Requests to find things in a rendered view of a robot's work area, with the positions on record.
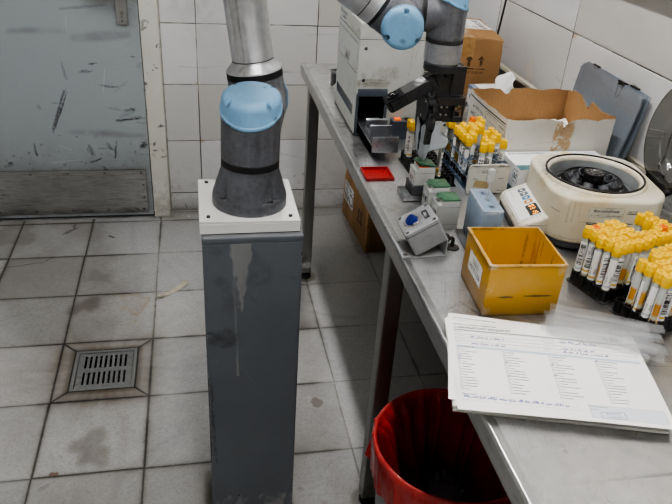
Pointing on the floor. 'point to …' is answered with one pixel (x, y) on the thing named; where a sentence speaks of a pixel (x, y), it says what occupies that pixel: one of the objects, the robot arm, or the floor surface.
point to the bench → (613, 446)
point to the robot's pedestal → (252, 362)
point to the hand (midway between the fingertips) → (419, 154)
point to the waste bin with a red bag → (429, 452)
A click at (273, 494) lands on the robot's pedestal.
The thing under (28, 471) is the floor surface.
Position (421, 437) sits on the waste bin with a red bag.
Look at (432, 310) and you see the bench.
